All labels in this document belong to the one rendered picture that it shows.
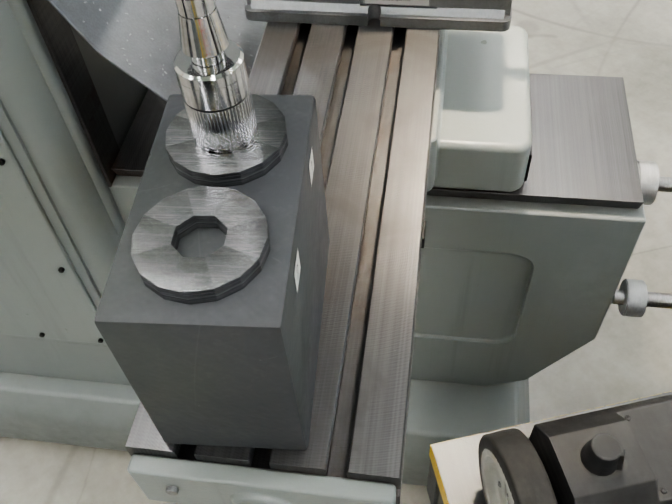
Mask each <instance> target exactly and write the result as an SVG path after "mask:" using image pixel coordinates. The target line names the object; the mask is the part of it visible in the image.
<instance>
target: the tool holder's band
mask: <svg viewBox="0 0 672 504"><path fill-rule="evenodd" d="M173 65H174V69H175V73H176V76H177V79H178V80H179V82H180V83H181V84H182V85H184V86H186V87H188V88H190V89H193V90H199V91H211V90H217V89H221V88H224V87H226V86H228V85H230V84H232V83H234V82H235V81H237V80H238V79H239V78H240V77H241V76H242V74H243V73H244V70H245V67H246V63H245V58H244V53H243V50H242V48H241V47H240V46H239V45H238V44H237V43H236V42H234V41H232V40H229V45H228V47H227V48H226V49H225V56H224V58H223V59H222V60H221V61H220V62H219V63H217V64H215V65H212V66H199V65H196V64H194V63H193V62H192V61H191V58H190V57H189V56H187V55H185V54H184V53H183V52H182V50H180V51H179V52H178V53H177V54H176V56H175V58H174V63H173Z"/></svg>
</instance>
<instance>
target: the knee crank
mask: <svg viewBox="0 0 672 504"><path fill-rule="evenodd" d="M611 302H612V304H618V308H619V312H620V314H621V315H622V316H628V317H642V316H643V315H644V313H645V311H646V307H656V308H668V309H672V294H669V293H657V292H647V286H646V283H645V282H644V281H643V280H634V279H624V280H623V281H622V282H621V284H620V288H619V289H617V290H616V292H615V295H614V297H613V299H612V301H611Z"/></svg>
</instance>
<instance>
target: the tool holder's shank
mask: <svg viewBox="0 0 672 504"><path fill-rule="evenodd" d="M175 4H176V7H177V11H178V21H179V32H180V44H181V50H182V52H183V53H184V54H185V55H187V56H189V57H190V58H191V61H192V62H193V63H194V64H196V65H199V66H212V65H215V64H217V63H219V62H220V61H221V60H222V59H223V58H224V56H225V49H226V48H227V47H228V45H229V37H228V35H227V32H226V29H225V27H224V24H223V22H222V19H221V17H220V14H219V11H218V9H217V6H216V3H215V0H175Z"/></svg>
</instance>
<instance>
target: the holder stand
mask: <svg viewBox="0 0 672 504"><path fill-rule="evenodd" d="M251 95H252V100H253V106H254V111H255V116H256V122H257V133H256V135H255V137H254V138H253V139H252V141H251V142H250V143H248V144H247V145H246V146H244V147H242V148H240V149H238V150H235V151H232V152H226V153H216V152H210V151H207V150H205V149H203V148H201V147H200V146H199V145H198V144H197V143H196V142H195V139H194V136H193V133H192V129H191V126H190V122H189V119H188V115H187V111H186V108H185V104H184V101H183V97H182V94H172V95H170V96H169V98H168V101H167V104H166V107H165V110H164V113H163V116H162V119H161V122H160V125H159V128H158V131H157V134H156V136H155V139H154V142H153V145H152V148H151V151H150V154H149V157H148V160H147V163H146V166H145V169H144V172H143V175H142V178H141V181H140V184H139V187H138V190H137V193H136V196H135V199H134V202H133V205H132V208H131V211H130V214H129V217H128V220H127V223H126V226H125V229H124V232H123V235H122V238H121V241H120V243H119V246H118V249H117V252H116V255H115V258H114V261H113V264H112V267H111V270H110V273H109V276H108V279H107V282H106V285H105V288H104V291H103V294H102V297H101V300H100V303H99V306H98V309H97V312H96V315H95V318H94V322H95V325H96V327H97V328H98V330H99V332H100V333H101V335H102V337H103V339H104V340H105V342H106V344H107V345H108V347H109V349H110V350H111V352H112V354H113V355H114V357H115V359H116V361H117V362H118V364H119V366H120V367H121V369H122V371H123V372H124V374H125V376H126V378H127V379H128V381H129V383H130V384H131V386H132V388H133V389H134V391H135V393H136V394H137V396H138V398H139V400H140V401H141V403H142V405H143V406H144V408H145V410H146V411H147V413H148V415H149V417H150V418H151V420H152V422H153V423H154V425H155V427H156V428H157V430H158V432H159V433H160V435H161V437H162V439H163V440H164V442H166V443H169V444H189V445H209V446H229V447H249V448H269V449H289V450H306V449H307V448H308V446H309V436H310V427H311V417H312V408H313V398H314V388H315V379H316V369H317V360H318V350H319V340H320V331H321V321H322V312H323V302H324V293H325V283H326V273H327V264H328V254H329V245H330V239H329V229H328V219H327V209H326V199H325V189H324V179H323V169H322V159H321V149H320V139H319V129H318V119H317V109H316V100H315V98H314V96H313V95H257V94H251Z"/></svg>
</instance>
